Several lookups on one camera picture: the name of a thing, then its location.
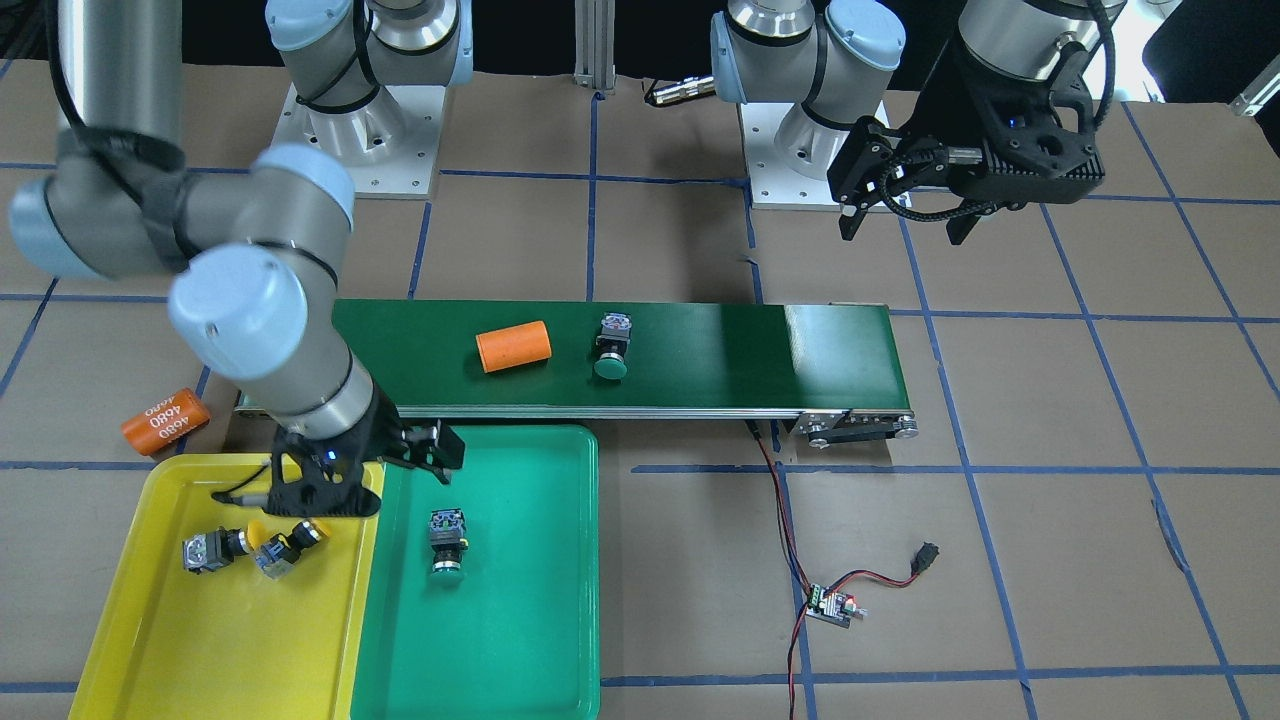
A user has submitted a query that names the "yellow plastic tray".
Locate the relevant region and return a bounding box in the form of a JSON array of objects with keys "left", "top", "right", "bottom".
[{"left": 70, "top": 454, "right": 379, "bottom": 719}]

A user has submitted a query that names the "green push button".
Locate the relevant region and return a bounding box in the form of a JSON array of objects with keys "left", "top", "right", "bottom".
[
  {"left": 428, "top": 509, "right": 468, "bottom": 587},
  {"left": 591, "top": 313, "right": 634, "bottom": 382}
]

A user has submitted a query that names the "red black power cable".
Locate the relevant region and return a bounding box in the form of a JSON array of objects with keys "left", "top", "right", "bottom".
[{"left": 745, "top": 420, "right": 941, "bottom": 720}]

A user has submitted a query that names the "aluminium frame post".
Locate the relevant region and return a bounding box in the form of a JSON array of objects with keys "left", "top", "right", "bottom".
[{"left": 573, "top": 0, "right": 616, "bottom": 96}]

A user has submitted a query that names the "yellow push button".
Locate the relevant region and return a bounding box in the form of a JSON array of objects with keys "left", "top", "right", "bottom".
[
  {"left": 253, "top": 519, "right": 332, "bottom": 580},
  {"left": 180, "top": 521, "right": 268, "bottom": 574}
]

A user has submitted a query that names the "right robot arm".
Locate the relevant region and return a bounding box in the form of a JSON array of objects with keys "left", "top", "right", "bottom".
[{"left": 9, "top": 1, "right": 465, "bottom": 518}]

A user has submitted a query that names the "green conveyor belt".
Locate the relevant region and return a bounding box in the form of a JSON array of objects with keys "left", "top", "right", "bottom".
[{"left": 333, "top": 299, "right": 918, "bottom": 448}]

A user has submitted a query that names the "orange 4680 battery cylinder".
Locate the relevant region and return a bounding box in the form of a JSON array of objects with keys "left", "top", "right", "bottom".
[{"left": 120, "top": 387, "right": 212, "bottom": 456}]

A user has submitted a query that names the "green plastic tray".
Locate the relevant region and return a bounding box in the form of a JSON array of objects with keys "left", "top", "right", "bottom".
[{"left": 349, "top": 425, "right": 602, "bottom": 719}]

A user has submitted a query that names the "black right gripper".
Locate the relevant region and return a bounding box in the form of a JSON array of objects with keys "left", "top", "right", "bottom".
[{"left": 211, "top": 386, "right": 466, "bottom": 518}]

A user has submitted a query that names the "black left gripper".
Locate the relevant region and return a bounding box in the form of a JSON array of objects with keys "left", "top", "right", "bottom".
[{"left": 827, "top": 40, "right": 1105, "bottom": 246}]

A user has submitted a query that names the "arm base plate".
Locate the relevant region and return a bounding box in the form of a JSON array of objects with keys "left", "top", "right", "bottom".
[
  {"left": 271, "top": 85, "right": 449, "bottom": 201},
  {"left": 739, "top": 102, "right": 849, "bottom": 211}
]

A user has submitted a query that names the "plain orange cylinder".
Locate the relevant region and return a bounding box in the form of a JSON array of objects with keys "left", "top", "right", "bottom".
[{"left": 475, "top": 320, "right": 553, "bottom": 374}]

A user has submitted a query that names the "motor controller circuit board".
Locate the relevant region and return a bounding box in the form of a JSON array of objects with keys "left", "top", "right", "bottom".
[{"left": 804, "top": 584, "right": 867, "bottom": 629}]

